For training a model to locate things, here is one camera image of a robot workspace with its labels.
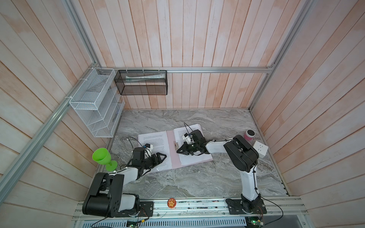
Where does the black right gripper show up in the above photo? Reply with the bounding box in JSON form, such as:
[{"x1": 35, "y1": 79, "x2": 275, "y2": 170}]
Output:
[{"x1": 176, "y1": 142, "x2": 200, "y2": 155}]

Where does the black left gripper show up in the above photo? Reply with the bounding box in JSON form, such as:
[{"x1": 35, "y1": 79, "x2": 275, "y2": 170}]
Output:
[{"x1": 141, "y1": 152, "x2": 167, "y2": 169}]

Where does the white paper stack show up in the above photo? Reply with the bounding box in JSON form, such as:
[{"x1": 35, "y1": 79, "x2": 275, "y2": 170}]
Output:
[{"x1": 173, "y1": 127, "x2": 213, "y2": 167}]

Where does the pink folder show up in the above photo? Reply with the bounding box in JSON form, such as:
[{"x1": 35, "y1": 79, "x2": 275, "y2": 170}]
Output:
[{"x1": 137, "y1": 123, "x2": 214, "y2": 173}]

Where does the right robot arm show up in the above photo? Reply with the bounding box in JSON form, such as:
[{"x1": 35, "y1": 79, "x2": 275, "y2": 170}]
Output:
[{"x1": 177, "y1": 130, "x2": 267, "y2": 215}]

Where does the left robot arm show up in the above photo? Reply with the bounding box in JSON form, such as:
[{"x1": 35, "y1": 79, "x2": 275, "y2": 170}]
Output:
[{"x1": 82, "y1": 144, "x2": 167, "y2": 218}]

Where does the metal folder clip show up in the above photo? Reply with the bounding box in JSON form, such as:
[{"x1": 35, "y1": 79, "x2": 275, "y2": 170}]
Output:
[{"x1": 174, "y1": 141, "x2": 180, "y2": 151}]

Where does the red round badge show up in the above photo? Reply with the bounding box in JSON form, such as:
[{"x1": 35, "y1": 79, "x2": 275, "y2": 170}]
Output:
[{"x1": 167, "y1": 198, "x2": 177, "y2": 209}]

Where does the green plastic goblet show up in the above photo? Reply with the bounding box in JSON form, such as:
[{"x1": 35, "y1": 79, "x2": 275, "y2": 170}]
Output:
[{"x1": 92, "y1": 148, "x2": 118, "y2": 172}]

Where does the pink round speaker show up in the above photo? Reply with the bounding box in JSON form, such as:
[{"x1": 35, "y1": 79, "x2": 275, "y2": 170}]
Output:
[{"x1": 244, "y1": 130, "x2": 256, "y2": 141}]

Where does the white power socket cube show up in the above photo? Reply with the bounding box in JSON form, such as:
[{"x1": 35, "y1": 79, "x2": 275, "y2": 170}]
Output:
[{"x1": 253, "y1": 141, "x2": 269, "y2": 158}]

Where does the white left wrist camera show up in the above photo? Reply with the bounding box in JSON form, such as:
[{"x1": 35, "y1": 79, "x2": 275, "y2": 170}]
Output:
[{"x1": 143, "y1": 143, "x2": 153, "y2": 152}]

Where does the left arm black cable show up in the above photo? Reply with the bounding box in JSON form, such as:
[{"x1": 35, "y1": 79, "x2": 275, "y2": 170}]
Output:
[{"x1": 121, "y1": 136, "x2": 146, "y2": 152}]

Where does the black wire mesh basket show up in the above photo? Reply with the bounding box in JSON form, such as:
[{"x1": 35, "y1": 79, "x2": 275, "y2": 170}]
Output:
[{"x1": 114, "y1": 69, "x2": 168, "y2": 96}]

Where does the white wire mesh shelf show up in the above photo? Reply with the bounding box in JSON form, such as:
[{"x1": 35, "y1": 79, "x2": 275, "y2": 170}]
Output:
[{"x1": 69, "y1": 68, "x2": 125, "y2": 138}]

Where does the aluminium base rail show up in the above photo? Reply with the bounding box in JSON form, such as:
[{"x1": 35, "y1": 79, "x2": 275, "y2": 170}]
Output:
[{"x1": 72, "y1": 196, "x2": 309, "y2": 221}]

